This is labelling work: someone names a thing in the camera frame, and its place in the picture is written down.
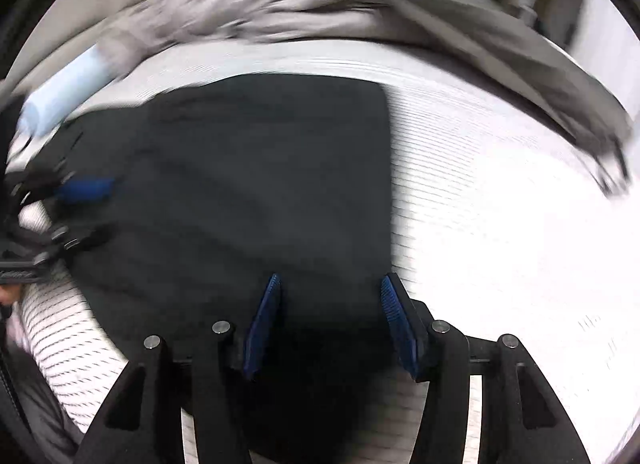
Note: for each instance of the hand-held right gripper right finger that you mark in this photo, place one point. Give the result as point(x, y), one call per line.
point(400, 324)

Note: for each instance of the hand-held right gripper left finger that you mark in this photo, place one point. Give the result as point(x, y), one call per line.
point(262, 324)

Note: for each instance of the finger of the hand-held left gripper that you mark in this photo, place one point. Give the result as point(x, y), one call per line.
point(85, 191)
point(82, 239)

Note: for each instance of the black pants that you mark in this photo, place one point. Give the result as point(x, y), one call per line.
point(250, 169)

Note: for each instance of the person's left hand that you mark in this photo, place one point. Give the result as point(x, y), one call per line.
point(6, 295)

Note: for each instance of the light blue cloth roll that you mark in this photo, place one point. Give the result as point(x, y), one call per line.
point(65, 89)

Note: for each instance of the white mattress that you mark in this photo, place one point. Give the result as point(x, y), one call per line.
point(500, 244)

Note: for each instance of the person's grey clothing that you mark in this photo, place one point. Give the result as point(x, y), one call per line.
point(35, 399)

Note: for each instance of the light grey crumpled blanket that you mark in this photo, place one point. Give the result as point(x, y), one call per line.
point(250, 9)

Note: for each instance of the grey crumpled garment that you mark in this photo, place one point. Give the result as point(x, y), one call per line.
point(525, 59)

